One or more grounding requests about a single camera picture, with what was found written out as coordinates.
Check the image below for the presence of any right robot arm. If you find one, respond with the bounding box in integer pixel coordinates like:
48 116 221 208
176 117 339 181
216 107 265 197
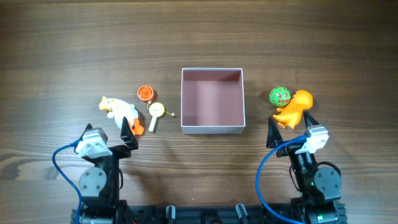
266 111 348 223

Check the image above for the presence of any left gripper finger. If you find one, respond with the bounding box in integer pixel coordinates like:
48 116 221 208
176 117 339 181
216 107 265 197
120 117 139 150
74 123 93 152

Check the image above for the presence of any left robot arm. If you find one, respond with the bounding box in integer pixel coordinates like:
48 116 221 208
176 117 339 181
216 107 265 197
70 118 139 224

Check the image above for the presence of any orange round slice toy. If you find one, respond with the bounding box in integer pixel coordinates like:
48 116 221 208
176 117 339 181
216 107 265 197
137 85 154 102

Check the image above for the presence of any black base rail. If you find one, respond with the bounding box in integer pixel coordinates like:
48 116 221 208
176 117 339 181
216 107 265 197
70 203 348 224

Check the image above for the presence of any white duck toy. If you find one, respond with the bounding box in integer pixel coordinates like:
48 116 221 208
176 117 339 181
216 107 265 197
99 96 144 136

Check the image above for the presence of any green patterned ball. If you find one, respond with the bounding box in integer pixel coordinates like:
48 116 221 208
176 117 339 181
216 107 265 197
269 86 292 108

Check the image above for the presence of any white cardboard box pink inside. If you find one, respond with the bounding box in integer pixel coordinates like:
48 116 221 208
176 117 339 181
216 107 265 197
180 68 246 134

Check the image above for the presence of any yellow rattle drum toy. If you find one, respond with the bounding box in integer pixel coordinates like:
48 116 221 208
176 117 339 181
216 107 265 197
147 101 177 133

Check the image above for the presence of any left blue cable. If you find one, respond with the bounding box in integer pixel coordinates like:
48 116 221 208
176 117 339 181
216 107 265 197
52 139 83 224

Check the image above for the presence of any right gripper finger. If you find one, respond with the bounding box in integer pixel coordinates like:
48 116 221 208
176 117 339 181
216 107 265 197
303 111 319 127
266 116 283 148

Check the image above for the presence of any orange dinosaur toy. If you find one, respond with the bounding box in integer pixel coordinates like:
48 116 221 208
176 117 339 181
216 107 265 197
272 90 313 129

